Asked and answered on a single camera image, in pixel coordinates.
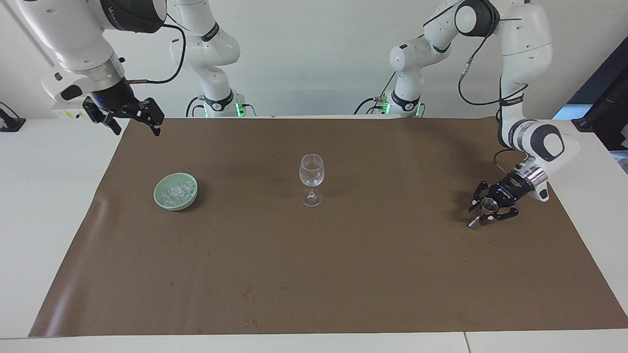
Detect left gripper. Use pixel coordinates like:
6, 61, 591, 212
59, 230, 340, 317
468, 173, 536, 229

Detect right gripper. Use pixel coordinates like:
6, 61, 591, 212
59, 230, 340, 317
82, 78, 165, 137

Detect steel double jigger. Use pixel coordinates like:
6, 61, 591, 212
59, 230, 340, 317
468, 197, 499, 230

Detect clear ice cubes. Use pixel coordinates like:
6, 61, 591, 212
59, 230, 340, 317
161, 182, 194, 205

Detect clear wine glass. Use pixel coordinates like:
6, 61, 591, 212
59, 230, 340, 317
299, 153, 325, 207

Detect white box with yellow label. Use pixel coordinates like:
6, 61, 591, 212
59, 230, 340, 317
51, 101, 92, 121

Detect green ceramic bowl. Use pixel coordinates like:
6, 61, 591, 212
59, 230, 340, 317
154, 172, 199, 211

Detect black stand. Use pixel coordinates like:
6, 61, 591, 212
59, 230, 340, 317
0, 101, 26, 133
571, 49, 628, 151

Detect black cable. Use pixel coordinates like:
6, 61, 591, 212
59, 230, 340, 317
457, 20, 530, 107
493, 148, 531, 173
354, 71, 398, 116
129, 14, 187, 85
185, 95, 208, 118

